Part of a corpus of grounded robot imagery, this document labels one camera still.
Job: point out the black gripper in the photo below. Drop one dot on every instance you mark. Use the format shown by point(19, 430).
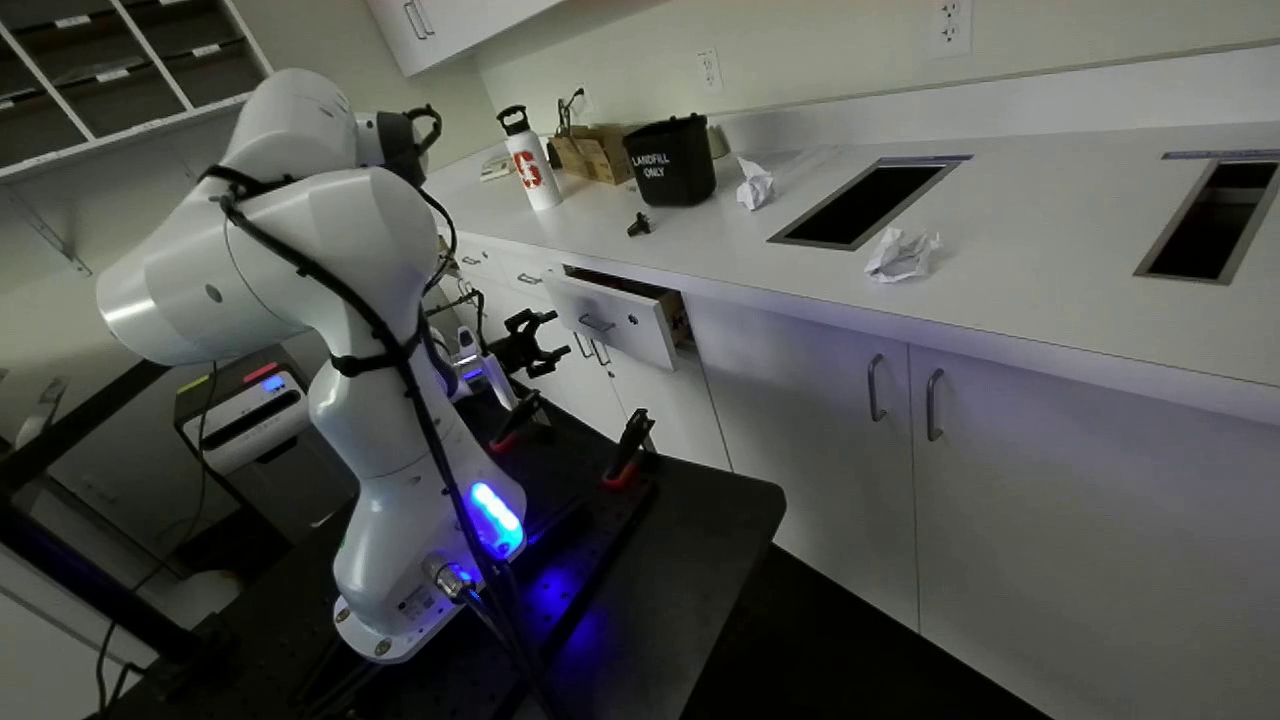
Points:
point(474, 350)

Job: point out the white drawer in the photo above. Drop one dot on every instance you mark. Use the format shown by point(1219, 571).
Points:
point(624, 321)

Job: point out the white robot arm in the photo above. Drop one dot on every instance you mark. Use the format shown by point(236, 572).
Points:
point(306, 227)

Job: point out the black clamp orange grip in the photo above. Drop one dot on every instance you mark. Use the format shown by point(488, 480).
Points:
point(521, 421)
point(629, 453)

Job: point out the white cabinet door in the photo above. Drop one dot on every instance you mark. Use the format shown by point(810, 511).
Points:
point(801, 453)
point(665, 412)
point(1095, 563)

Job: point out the black binder clip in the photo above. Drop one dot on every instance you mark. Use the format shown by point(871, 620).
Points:
point(638, 227)

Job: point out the white bottle red logo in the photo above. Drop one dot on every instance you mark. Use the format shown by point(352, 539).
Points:
point(535, 166)

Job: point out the black robot table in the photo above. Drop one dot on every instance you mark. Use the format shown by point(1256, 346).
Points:
point(680, 532)

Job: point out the white black control box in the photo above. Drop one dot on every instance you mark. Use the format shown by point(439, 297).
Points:
point(247, 421)

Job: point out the white wall outlet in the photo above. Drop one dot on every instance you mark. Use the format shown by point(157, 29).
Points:
point(951, 27)
point(709, 68)

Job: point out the white upper wall cabinet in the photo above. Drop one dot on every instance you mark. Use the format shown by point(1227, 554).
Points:
point(467, 27)

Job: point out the black metal frame bar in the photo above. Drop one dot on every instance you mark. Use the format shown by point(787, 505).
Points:
point(82, 430)

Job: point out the wall mail slot shelves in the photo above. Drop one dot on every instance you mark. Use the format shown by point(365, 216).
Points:
point(133, 83)

